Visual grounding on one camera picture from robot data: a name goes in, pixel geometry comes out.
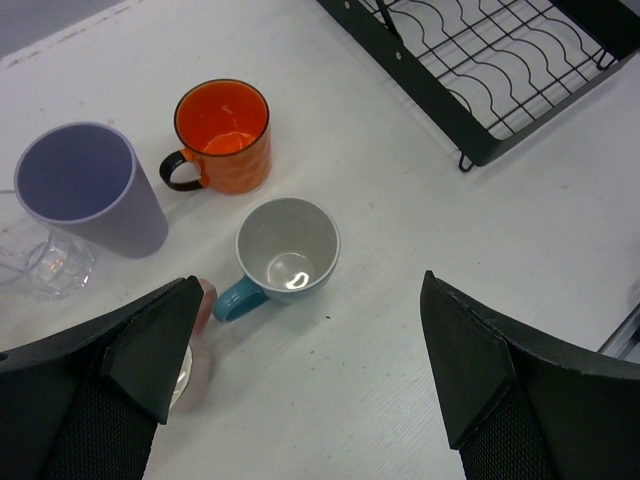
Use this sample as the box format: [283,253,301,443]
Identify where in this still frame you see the pink ceramic mug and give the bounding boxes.
[170,278,217,413]

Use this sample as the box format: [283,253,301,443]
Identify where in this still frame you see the blue mug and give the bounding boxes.
[212,196,341,323]

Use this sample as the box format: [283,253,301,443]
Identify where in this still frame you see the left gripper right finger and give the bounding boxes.
[420,272,639,479]

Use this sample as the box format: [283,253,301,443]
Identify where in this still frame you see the black dish rack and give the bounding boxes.
[323,1,639,172]

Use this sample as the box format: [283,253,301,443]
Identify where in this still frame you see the orange mug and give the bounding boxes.
[159,79,272,195]

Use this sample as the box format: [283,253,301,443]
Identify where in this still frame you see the aluminium mounting rail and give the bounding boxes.
[598,305,640,364]

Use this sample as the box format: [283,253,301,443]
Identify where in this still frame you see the clear glass cup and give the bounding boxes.
[1,190,95,299]

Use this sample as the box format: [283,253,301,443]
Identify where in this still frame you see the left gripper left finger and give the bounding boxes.
[1,276,203,479]

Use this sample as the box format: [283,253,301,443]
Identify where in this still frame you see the lavender cup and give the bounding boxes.
[14,122,169,259]

